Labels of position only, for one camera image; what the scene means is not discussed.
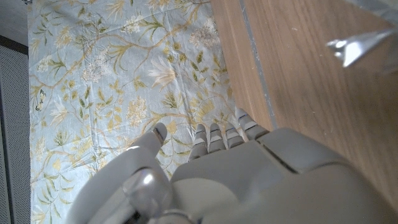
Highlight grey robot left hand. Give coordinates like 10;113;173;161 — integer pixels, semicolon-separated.
65;107;398;224

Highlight crinkled aluminum foil sheet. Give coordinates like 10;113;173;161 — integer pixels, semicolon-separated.
325;0;398;74

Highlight floral light blue backdrop cloth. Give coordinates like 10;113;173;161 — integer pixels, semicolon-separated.
27;0;246;224

